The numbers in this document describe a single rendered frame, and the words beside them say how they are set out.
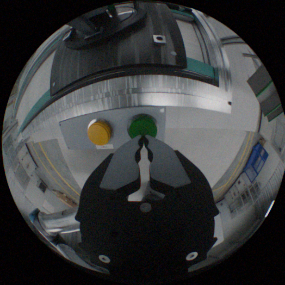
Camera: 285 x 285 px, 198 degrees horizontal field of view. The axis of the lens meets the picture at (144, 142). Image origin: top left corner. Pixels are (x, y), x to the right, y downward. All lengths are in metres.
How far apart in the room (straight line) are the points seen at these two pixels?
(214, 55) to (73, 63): 0.24
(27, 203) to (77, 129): 8.33
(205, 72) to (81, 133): 0.25
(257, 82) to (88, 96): 0.31
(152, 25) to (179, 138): 0.29
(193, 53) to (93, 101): 0.21
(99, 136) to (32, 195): 8.21
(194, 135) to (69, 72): 0.34
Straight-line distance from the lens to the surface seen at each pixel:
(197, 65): 0.18
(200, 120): 0.30
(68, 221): 0.34
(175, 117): 0.26
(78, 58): 0.17
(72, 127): 0.19
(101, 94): 0.15
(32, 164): 5.34
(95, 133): 0.15
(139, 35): 0.15
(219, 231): 3.21
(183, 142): 0.30
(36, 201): 8.42
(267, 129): 4.11
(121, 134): 0.15
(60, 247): 0.50
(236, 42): 0.31
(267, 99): 0.36
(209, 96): 0.18
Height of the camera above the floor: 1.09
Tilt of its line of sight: 58 degrees down
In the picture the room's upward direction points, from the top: 177 degrees clockwise
